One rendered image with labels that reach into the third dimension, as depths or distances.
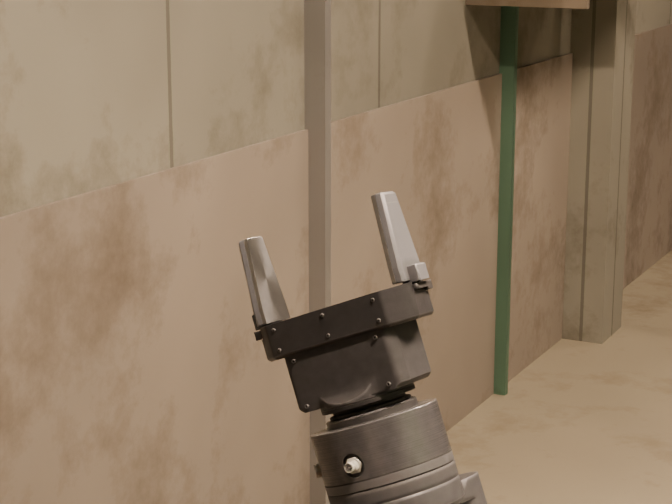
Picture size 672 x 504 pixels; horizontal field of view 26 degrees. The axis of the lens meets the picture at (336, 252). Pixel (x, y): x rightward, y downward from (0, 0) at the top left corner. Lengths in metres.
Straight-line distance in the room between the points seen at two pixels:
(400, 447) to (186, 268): 2.84
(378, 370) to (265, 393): 3.27
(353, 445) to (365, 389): 0.04
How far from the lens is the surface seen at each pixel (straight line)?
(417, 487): 0.94
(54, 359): 3.35
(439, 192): 5.19
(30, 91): 3.21
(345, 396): 0.95
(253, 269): 0.99
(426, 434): 0.95
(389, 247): 0.94
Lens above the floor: 1.96
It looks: 14 degrees down
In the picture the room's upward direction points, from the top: straight up
